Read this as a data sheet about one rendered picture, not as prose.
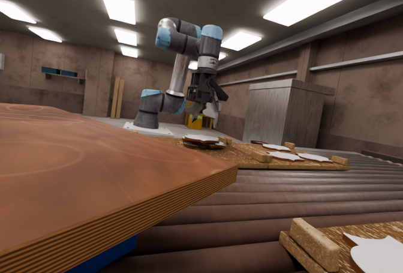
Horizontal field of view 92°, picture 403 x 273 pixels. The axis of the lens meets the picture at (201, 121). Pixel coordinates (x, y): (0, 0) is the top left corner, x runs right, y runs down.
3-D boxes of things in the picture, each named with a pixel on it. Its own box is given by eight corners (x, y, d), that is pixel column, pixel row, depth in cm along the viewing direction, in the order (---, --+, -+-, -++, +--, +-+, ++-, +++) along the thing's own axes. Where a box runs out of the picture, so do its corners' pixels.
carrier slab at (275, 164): (220, 144, 96) (221, 141, 96) (284, 148, 111) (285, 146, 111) (268, 168, 63) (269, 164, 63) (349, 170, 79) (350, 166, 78)
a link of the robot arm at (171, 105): (158, 108, 127) (176, 20, 113) (180, 113, 132) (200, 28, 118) (159, 114, 116) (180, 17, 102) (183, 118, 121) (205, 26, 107)
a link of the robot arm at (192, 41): (183, 39, 82) (189, 30, 72) (207, 47, 86) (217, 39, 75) (179, 57, 82) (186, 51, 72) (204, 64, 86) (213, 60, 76)
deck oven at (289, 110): (319, 176, 403) (335, 88, 390) (275, 175, 369) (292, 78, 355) (273, 156, 540) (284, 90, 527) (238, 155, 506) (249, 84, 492)
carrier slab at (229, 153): (131, 138, 80) (131, 134, 80) (219, 144, 96) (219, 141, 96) (135, 167, 48) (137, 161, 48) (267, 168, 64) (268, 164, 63)
